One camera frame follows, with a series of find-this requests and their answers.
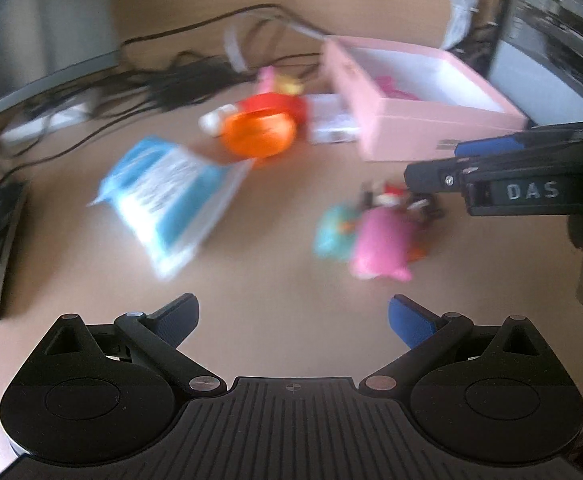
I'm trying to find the grey cable loop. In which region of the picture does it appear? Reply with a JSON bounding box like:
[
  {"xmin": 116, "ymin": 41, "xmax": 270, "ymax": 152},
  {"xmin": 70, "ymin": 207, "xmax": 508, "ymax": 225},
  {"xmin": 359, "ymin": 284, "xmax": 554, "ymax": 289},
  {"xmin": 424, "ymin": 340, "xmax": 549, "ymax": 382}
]
[{"xmin": 223, "ymin": 8, "xmax": 333, "ymax": 74}]

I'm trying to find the orange red toy pot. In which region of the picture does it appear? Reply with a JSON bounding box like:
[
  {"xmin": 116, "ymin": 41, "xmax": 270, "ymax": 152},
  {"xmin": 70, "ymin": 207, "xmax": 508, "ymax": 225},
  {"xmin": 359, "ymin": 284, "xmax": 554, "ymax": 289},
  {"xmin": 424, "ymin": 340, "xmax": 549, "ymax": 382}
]
[{"xmin": 220, "ymin": 92, "xmax": 308, "ymax": 159}]

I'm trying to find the white power strip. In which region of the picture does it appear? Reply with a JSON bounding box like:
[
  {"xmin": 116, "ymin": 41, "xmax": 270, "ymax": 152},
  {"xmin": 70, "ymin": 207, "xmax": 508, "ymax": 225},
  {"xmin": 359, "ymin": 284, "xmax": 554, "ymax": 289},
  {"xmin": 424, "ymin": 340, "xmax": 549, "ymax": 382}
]
[{"xmin": 0, "ymin": 98, "xmax": 96, "ymax": 146}]

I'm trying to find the blue white wipes pack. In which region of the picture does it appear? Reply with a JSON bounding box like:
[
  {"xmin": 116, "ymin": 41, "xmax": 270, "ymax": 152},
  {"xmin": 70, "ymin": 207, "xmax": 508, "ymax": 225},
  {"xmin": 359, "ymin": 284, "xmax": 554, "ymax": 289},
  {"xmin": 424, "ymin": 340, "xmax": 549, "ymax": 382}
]
[{"xmin": 93, "ymin": 136, "xmax": 253, "ymax": 280}]

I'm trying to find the white usb hub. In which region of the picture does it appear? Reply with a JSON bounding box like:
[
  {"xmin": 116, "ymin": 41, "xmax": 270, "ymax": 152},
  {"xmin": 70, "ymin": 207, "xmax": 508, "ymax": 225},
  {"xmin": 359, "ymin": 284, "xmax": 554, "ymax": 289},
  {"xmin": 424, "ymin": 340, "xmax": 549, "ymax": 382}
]
[{"xmin": 305, "ymin": 93, "xmax": 360, "ymax": 144}]

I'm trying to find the small white bottle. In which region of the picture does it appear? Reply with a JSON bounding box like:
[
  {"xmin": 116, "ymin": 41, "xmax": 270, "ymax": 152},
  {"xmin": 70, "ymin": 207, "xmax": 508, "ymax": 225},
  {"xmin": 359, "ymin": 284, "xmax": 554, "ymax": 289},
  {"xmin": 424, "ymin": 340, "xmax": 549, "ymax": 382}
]
[{"xmin": 198, "ymin": 104, "xmax": 239, "ymax": 136}]

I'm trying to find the pink pig toy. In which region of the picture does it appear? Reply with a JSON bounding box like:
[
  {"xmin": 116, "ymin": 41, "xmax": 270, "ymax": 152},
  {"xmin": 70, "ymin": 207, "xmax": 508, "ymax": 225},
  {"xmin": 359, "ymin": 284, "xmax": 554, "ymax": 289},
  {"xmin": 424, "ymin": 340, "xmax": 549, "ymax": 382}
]
[{"xmin": 350, "ymin": 207, "xmax": 424, "ymax": 282}]

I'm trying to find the black power adapter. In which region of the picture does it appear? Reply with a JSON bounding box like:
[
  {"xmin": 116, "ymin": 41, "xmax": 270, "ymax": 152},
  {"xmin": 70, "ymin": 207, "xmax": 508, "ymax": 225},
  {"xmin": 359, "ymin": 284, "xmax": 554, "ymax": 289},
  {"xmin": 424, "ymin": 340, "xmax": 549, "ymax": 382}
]
[{"xmin": 147, "ymin": 56, "xmax": 244, "ymax": 110}]

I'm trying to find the computer tower case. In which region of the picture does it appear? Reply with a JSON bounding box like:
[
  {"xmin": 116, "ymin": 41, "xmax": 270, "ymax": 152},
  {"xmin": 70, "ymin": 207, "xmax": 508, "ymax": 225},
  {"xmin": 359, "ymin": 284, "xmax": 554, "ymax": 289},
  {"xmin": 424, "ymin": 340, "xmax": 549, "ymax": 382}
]
[{"xmin": 488, "ymin": 0, "xmax": 583, "ymax": 125}]

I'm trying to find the curved black monitor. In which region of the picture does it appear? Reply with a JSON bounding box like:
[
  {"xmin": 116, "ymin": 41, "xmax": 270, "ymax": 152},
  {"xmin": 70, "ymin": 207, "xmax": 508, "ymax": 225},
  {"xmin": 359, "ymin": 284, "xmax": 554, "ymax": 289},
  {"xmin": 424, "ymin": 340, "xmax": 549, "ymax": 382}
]
[{"xmin": 0, "ymin": 0, "xmax": 119, "ymax": 114}]

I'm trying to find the white coiled cable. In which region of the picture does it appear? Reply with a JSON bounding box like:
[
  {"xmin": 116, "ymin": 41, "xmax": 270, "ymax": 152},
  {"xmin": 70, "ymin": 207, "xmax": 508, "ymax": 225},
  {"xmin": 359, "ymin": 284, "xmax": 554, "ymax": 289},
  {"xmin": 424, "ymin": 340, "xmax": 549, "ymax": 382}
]
[{"xmin": 441, "ymin": 0, "xmax": 481, "ymax": 51}]

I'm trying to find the pink cardboard box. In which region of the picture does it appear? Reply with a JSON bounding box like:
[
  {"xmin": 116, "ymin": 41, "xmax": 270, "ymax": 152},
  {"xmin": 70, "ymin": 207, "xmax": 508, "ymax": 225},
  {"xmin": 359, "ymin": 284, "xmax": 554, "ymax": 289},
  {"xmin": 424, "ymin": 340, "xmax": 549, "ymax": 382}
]
[{"xmin": 321, "ymin": 36, "xmax": 528, "ymax": 162}]

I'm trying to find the pink yellow small toy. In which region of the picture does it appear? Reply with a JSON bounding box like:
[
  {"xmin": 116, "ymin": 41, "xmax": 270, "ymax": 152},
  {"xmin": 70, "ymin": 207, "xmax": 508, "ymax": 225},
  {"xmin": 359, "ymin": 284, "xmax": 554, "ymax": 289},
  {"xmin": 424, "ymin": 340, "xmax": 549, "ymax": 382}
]
[{"xmin": 256, "ymin": 66, "xmax": 305, "ymax": 96}]

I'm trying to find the doll keychain with bell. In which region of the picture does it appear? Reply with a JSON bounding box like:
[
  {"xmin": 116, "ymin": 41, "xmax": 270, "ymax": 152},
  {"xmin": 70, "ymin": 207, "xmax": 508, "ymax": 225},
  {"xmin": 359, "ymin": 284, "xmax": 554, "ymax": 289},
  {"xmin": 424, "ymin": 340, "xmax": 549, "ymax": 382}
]
[{"xmin": 313, "ymin": 180, "xmax": 445, "ymax": 261}]

